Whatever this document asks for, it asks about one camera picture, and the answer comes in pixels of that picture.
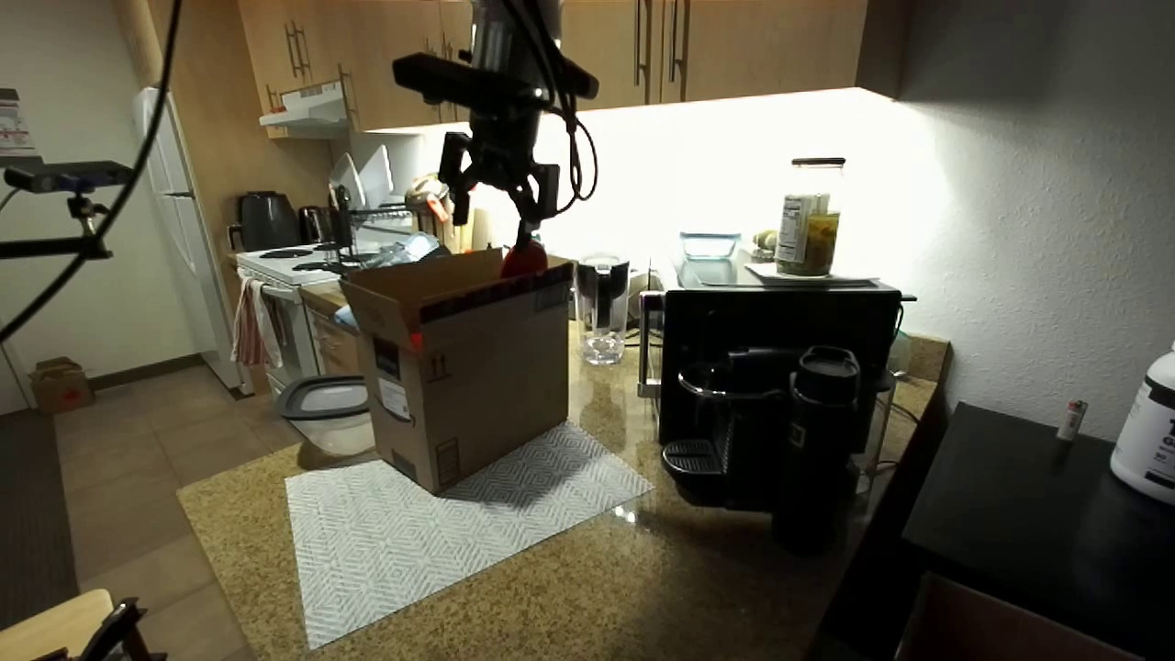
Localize glass container blue lid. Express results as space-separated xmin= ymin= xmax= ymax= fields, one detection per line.
xmin=676 ymin=227 xmax=744 ymax=263

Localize white tub black lid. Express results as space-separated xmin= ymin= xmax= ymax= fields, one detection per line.
xmin=1104 ymin=338 xmax=1175 ymax=507

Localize wooden upper cabinets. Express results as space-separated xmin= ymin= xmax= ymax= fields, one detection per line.
xmin=236 ymin=0 xmax=874 ymax=131

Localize black travel tumbler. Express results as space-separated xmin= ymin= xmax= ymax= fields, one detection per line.
xmin=771 ymin=341 xmax=868 ymax=557

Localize dark floor rug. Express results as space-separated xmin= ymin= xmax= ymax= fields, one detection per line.
xmin=0 ymin=406 xmax=80 ymax=630

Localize white range hood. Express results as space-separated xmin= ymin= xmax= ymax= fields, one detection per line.
xmin=256 ymin=78 xmax=355 ymax=144

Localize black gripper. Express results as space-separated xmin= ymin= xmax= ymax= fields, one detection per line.
xmin=438 ymin=99 xmax=564 ymax=230

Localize small cardboard box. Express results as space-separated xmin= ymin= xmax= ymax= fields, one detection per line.
xmin=24 ymin=354 xmax=99 ymax=414

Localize hanging dish towel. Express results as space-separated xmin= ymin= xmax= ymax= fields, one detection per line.
xmin=226 ymin=273 xmax=295 ymax=376

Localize brown cardboard box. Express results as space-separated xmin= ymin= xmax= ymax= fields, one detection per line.
xmin=338 ymin=245 xmax=575 ymax=496

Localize black side table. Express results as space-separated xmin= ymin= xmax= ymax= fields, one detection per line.
xmin=896 ymin=401 xmax=1175 ymax=661

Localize white stove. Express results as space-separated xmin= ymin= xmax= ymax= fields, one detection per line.
xmin=226 ymin=230 xmax=425 ymax=396

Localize black kettle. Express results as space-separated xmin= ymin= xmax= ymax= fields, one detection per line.
xmin=233 ymin=187 xmax=305 ymax=254

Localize long black hanging cable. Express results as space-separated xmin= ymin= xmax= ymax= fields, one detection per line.
xmin=0 ymin=0 xmax=187 ymax=349

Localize clear glass pitcher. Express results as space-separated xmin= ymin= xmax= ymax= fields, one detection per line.
xmin=574 ymin=250 xmax=634 ymax=372

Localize black camera cable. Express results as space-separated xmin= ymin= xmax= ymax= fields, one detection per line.
xmin=534 ymin=67 xmax=605 ymax=208

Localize small white tube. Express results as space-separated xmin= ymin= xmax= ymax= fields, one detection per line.
xmin=1055 ymin=396 xmax=1089 ymax=443

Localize wooden chair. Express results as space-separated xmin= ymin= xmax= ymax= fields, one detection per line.
xmin=0 ymin=582 xmax=171 ymax=661

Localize white trash can grey lid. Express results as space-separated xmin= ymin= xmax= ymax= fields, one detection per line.
xmin=272 ymin=376 xmax=378 ymax=471

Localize glass jar with black lid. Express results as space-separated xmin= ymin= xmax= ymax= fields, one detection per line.
xmin=776 ymin=155 xmax=851 ymax=280

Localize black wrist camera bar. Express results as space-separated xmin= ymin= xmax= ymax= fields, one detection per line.
xmin=390 ymin=46 xmax=601 ymax=109

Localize black coffee machine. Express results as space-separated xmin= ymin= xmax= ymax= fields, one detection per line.
xmin=658 ymin=274 xmax=911 ymax=513

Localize white patterned place mat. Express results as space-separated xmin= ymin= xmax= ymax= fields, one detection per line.
xmin=281 ymin=420 xmax=658 ymax=655

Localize white plate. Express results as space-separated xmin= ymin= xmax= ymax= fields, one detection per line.
xmin=740 ymin=257 xmax=881 ymax=291

